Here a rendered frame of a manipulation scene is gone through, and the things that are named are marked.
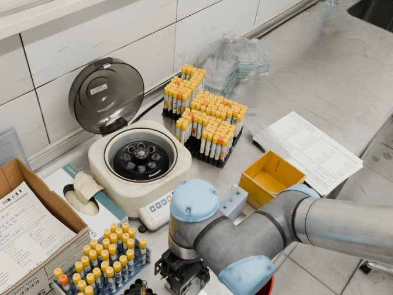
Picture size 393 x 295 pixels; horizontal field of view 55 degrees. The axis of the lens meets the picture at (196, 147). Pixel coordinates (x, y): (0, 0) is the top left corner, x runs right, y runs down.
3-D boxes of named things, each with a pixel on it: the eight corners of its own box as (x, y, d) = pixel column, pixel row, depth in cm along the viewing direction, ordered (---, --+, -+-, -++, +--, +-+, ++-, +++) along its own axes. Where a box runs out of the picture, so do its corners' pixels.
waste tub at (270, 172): (271, 222, 106) (280, 202, 99) (234, 193, 112) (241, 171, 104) (297, 196, 113) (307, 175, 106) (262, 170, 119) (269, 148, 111)
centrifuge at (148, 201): (139, 243, 98) (138, 217, 89) (82, 170, 112) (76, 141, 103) (209, 198, 110) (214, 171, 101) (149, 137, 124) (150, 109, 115)
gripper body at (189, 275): (152, 275, 78) (154, 246, 69) (182, 248, 83) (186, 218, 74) (179, 301, 75) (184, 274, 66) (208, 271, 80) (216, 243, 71)
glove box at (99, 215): (97, 256, 94) (93, 236, 87) (40, 199, 104) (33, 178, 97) (134, 225, 101) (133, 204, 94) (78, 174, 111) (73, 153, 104)
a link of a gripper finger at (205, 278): (189, 282, 82) (186, 258, 77) (195, 276, 83) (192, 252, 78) (206, 295, 80) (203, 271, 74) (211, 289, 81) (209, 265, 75)
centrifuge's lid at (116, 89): (66, 76, 89) (51, 62, 94) (86, 154, 106) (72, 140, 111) (142, 49, 100) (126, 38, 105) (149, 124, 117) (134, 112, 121)
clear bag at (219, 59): (224, 109, 137) (233, 66, 123) (179, 95, 140) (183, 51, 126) (242, 71, 154) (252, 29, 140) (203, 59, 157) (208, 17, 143)
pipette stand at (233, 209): (224, 240, 101) (231, 220, 93) (204, 225, 103) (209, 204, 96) (245, 217, 106) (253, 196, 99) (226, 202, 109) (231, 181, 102)
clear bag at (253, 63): (231, 85, 147) (237, 54, 137) (214, 59, 157) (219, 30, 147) (276, 77, 153) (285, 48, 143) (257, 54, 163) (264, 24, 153)
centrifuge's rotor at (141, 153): (133, 200, 100) (133, 184, 95) (103, 164, 108) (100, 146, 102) (179, 174, 108) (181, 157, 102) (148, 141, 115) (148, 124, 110)
